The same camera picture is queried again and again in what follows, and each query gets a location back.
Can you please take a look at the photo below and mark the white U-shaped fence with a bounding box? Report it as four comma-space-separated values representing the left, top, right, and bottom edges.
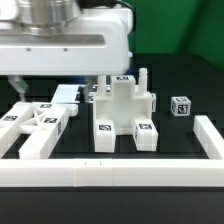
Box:
0, 115, 224, 187

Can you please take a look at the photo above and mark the white fiducial marker plate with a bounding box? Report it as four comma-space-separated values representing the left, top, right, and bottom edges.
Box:
51, 83, 98, 105

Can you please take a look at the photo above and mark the white chair seat part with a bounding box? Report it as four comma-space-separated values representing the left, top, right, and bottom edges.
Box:
93, 68, 152, 135

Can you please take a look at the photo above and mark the white tagged cube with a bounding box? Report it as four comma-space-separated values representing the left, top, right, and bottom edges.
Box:
170, 96, 191, 116
151, 93, 157, 112

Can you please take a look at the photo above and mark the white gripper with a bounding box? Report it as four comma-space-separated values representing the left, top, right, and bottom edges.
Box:
0, 8, 133, 102

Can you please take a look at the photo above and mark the white tagged cube right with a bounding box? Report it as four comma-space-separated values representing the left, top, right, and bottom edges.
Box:
170, 96, 191, 116

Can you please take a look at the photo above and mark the white tagged cube left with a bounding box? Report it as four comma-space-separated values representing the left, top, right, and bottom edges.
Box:
151, 93, 157, 112

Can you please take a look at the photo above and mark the white chair back frame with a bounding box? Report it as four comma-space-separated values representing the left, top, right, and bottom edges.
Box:
0, 102, 78, 160

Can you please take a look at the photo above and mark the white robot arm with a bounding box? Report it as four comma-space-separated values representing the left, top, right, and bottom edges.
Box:
0, 0, 135, 99

